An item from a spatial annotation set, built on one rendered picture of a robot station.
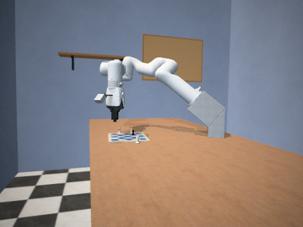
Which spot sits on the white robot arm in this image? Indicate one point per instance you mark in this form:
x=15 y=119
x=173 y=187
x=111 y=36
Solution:
x=161 y=68

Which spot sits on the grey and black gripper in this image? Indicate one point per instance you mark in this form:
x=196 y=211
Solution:
x=115 y=102

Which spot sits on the blue and cream chessboard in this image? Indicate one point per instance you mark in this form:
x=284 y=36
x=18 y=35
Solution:
x=127 y=137

